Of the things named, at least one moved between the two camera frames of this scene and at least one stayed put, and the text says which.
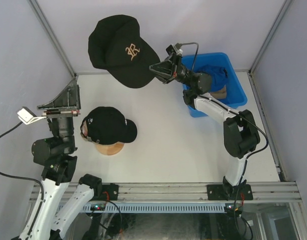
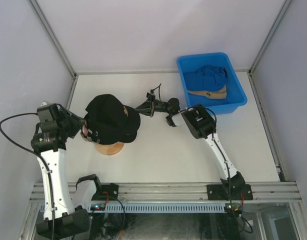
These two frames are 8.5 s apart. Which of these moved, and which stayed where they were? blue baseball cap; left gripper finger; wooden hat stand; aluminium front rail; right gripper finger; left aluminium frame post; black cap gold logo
Moved: left gripper finger; black cap gold logo; right gripper finger
Stayed: blue baseball cap; left aluminium frame post; wooden hat stand; aluminium front rail
